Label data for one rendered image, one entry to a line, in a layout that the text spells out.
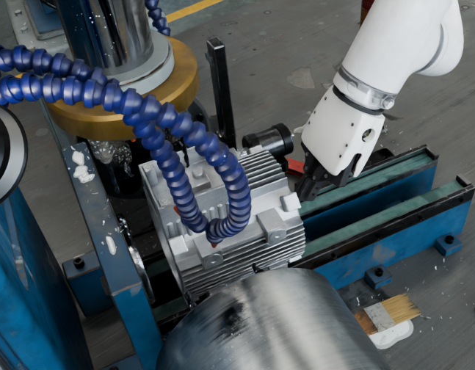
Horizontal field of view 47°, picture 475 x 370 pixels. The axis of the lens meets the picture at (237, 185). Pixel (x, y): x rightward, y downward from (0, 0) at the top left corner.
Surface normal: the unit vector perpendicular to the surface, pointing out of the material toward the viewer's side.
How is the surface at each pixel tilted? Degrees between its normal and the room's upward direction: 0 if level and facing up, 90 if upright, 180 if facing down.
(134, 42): 90
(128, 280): 0
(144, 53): 90
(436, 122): 0
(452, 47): 70
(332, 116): 61
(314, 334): 21
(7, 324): 90
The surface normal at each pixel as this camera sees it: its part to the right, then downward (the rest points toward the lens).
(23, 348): 0.41, 0.62
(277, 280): 0.18, -0.78
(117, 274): -0.09, -0.71
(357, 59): -0.76, 0.04
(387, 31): -0.50, 0.27
